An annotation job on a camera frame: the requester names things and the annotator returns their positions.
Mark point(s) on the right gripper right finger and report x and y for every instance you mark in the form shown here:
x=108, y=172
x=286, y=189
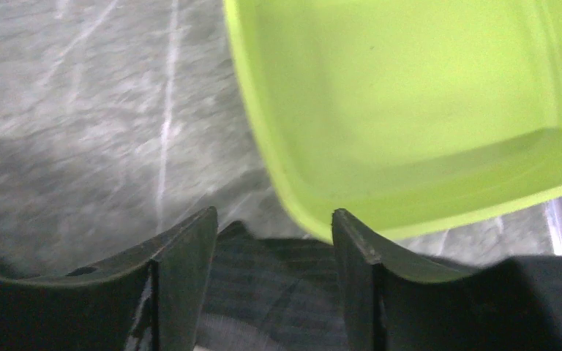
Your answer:
x=395, y=299

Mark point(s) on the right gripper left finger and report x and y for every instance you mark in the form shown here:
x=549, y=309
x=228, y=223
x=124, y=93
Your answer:
x=148, y=297

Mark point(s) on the black pinstriped shirt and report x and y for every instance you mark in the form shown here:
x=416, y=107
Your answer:
x=271, y=295

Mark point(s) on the green plastic basin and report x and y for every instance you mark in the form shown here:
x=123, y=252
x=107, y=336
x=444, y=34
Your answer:
x=415, y=116

